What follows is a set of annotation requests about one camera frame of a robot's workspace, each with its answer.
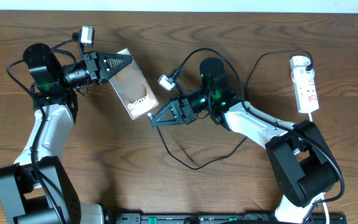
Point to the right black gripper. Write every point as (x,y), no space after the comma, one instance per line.
(181,110)

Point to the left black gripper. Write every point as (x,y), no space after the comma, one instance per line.
(92,67)

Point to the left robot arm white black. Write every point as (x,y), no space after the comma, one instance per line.
(36,188)

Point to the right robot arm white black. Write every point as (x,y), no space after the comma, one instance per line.
(302,162)

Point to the white power strip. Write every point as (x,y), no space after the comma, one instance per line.
(304,86)

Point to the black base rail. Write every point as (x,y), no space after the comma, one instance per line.
(136,218)

